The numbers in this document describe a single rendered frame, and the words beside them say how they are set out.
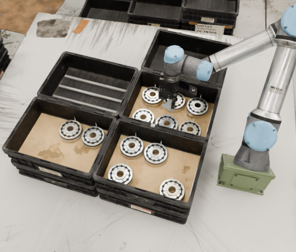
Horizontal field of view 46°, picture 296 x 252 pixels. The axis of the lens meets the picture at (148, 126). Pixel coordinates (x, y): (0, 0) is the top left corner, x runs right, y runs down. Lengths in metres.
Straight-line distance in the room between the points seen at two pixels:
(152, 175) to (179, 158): 0.14
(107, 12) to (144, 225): 2.02
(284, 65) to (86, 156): 0.87
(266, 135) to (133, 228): 0.66
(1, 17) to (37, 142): 2.24
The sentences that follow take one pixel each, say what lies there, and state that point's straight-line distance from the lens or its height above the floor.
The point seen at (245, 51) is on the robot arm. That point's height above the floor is 1.17.
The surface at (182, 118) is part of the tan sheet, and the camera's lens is 1.63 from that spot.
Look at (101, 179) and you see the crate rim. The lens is 1.36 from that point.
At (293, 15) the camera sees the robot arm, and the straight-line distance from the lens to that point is 1.33.
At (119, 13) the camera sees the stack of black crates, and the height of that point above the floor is 0.27.
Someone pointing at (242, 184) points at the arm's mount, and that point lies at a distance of 1.58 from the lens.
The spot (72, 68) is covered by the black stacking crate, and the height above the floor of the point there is 0.83.
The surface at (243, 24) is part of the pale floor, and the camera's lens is 3.48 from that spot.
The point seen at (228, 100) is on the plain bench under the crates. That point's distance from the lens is 1.89.
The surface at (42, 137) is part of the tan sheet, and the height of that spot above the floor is 0.83.
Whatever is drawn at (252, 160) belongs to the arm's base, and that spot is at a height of 0.90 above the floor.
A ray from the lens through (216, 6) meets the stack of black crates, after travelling 2.80.
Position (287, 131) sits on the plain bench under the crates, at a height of 0.70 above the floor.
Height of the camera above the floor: 2.15
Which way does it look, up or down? 56 degrees down
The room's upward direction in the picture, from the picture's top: straight up
